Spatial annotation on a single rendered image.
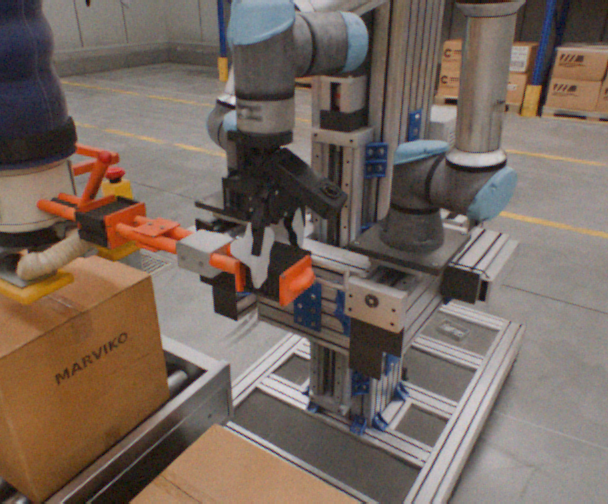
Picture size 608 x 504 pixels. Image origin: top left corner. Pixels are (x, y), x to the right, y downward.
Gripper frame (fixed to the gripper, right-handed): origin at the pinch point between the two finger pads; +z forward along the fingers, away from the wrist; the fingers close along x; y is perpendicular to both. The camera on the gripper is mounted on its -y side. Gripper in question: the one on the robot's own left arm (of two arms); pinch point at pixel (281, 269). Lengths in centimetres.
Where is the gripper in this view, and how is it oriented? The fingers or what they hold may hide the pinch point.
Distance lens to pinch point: 75.3
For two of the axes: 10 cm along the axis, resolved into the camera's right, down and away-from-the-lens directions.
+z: 0.0, 8.8, 4.7
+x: -5.4, 3.9, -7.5
